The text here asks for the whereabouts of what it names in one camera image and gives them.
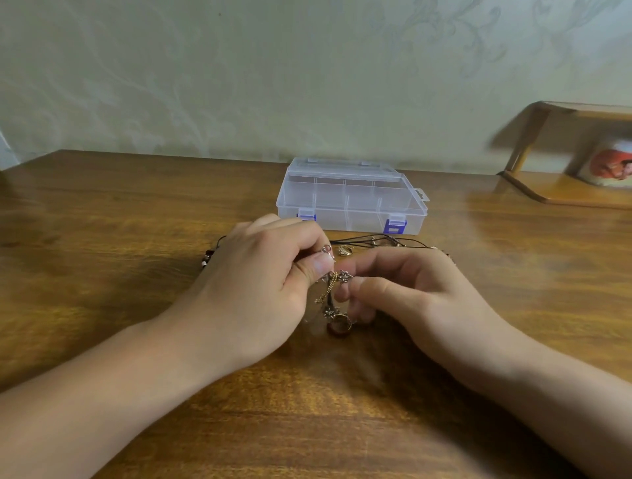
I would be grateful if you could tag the person's left forearm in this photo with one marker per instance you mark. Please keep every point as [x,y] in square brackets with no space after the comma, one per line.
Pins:
[79,414]

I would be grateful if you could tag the person's left hand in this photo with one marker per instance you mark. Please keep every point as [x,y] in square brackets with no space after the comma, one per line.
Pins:
[242,296]

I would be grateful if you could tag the person's right hand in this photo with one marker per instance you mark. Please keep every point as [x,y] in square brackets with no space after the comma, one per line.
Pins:
[434,301]

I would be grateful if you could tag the wooden shelf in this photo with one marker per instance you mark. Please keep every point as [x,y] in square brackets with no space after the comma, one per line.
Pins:
[571,187]

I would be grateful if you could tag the person's right forearm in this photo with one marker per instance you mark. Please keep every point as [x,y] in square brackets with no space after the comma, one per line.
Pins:
[573,419]

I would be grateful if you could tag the clear plastic organizer box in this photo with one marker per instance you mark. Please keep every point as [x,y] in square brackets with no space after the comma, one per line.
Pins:
[351,194]

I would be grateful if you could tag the white printed mug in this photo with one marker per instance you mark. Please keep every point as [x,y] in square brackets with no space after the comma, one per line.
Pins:
[610,161]

